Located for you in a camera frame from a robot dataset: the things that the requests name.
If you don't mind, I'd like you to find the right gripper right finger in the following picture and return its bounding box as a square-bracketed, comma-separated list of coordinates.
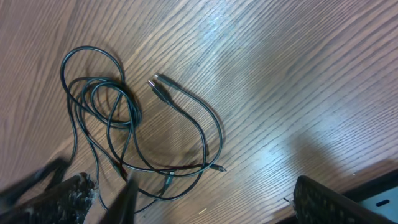
[293, 175, 394, 224]

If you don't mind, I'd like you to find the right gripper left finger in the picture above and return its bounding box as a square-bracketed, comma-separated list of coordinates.
[1, 173, 95, 224]

